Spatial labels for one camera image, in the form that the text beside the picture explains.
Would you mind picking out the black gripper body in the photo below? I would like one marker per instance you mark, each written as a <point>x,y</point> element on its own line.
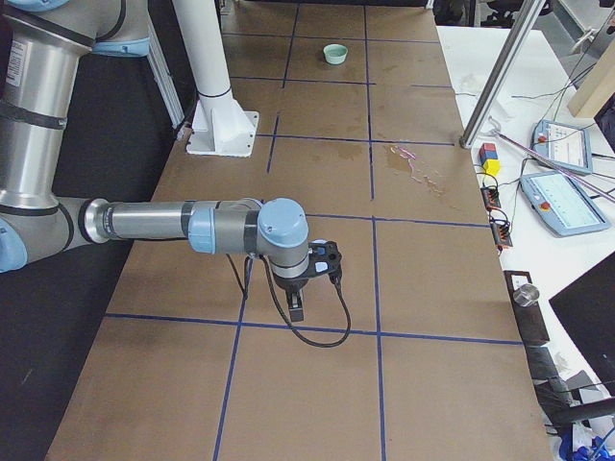
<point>291,286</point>

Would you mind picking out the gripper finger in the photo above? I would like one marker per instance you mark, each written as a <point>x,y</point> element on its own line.
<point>295,307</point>

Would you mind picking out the blue plastic cup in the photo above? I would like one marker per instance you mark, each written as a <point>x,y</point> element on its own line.
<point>323,255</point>

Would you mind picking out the mint green bowl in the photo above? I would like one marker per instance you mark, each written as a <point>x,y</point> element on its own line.
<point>335,54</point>

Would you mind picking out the small metal cup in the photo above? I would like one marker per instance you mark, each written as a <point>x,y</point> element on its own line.
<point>526,295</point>

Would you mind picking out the red blue yellow blocks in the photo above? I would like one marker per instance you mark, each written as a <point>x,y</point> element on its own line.
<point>489,159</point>

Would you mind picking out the near teach pendant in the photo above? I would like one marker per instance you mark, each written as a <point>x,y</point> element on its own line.
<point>562,205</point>

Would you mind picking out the teach pendant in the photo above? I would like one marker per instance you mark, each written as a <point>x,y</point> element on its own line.
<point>565,144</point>
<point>562,205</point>

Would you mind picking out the far teach pendant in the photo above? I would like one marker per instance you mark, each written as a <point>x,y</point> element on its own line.
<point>565,144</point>

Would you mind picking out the reacher grabber stick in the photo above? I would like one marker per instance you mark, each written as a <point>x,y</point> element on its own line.
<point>551,164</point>

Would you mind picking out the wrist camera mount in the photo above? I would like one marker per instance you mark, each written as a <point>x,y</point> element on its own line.
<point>335,275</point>

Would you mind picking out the white camera mast post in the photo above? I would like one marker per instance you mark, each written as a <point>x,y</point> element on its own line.
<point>220,127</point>

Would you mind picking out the aluminium frame post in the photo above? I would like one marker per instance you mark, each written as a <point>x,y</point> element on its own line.
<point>513,44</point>

